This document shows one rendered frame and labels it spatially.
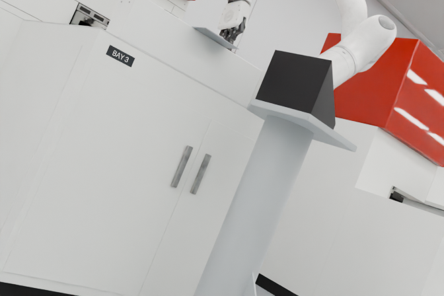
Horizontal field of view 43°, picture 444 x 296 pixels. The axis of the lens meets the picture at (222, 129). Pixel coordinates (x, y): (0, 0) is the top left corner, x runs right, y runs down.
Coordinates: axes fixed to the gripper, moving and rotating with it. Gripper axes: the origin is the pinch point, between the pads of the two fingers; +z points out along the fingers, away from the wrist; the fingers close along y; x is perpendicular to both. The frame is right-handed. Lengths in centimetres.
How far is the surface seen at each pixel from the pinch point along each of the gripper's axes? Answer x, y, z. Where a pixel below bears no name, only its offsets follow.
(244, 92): 11.1, 1.8, 12.6
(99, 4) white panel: -22, -56, -14
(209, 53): -8.8, 2.9, 7.7
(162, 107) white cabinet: -17.2, -1.4, 29.2
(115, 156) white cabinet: -26, -5, 48
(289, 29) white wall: 210, -182, -140
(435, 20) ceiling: 342, -123, -207
